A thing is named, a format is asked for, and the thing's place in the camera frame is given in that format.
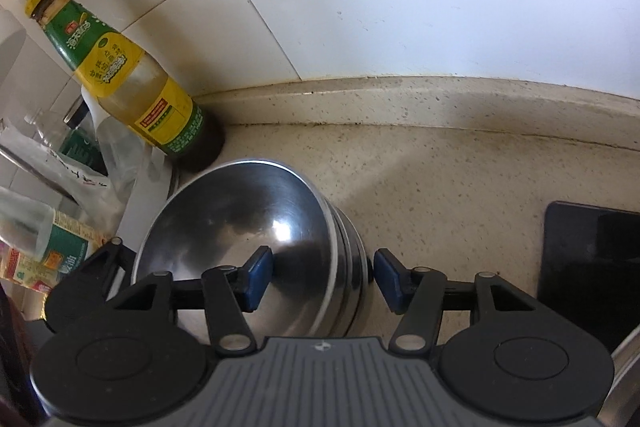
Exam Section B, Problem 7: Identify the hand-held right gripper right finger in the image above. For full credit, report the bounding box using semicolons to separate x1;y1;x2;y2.
373;248;539;355

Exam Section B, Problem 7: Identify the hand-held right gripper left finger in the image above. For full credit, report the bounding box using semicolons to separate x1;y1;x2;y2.
105;245;275;355

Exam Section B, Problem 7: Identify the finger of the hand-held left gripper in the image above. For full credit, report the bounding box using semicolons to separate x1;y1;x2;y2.
44;236;140;334

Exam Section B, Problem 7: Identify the large stainless steel bowl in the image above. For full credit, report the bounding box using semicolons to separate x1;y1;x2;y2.
345;216;374;329

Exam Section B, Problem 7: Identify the clear bottle with green label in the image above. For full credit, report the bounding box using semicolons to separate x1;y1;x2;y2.
0;186;110;289

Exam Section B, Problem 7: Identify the red and yellow label bottle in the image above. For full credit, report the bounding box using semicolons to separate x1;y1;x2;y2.
0;246;53;294

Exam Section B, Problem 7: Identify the clear plastic bag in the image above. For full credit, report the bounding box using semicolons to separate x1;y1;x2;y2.
0;89;171;235

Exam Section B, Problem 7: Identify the yellow and green label bottle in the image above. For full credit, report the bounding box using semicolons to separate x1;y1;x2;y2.
25;0;226;173

